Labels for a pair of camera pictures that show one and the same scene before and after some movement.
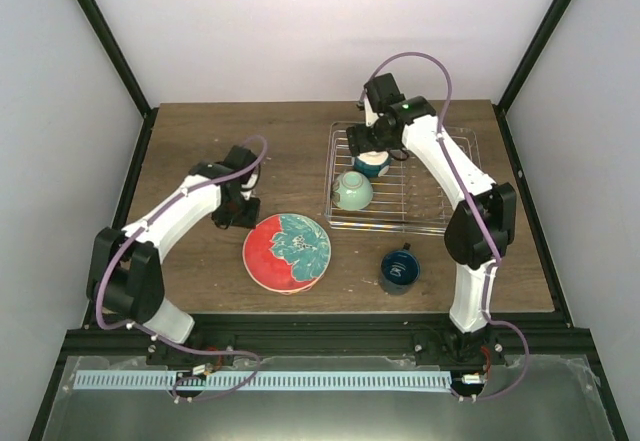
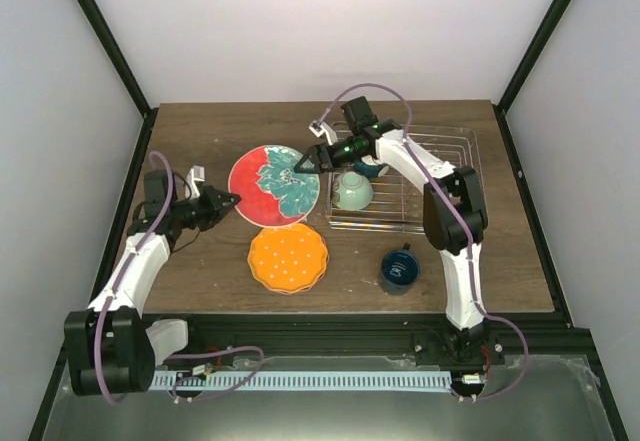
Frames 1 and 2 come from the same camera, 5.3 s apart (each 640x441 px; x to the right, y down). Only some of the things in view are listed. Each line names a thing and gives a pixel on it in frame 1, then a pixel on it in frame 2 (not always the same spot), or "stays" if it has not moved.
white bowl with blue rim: x=372 y=163 stays
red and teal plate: x=286 y=253 → x=273 y=193
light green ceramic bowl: x=355 y=190 stays
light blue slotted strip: x=260 y=380 stays
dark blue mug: x=400 y=270 stays
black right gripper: x=357 y=143 → x=317 y=153
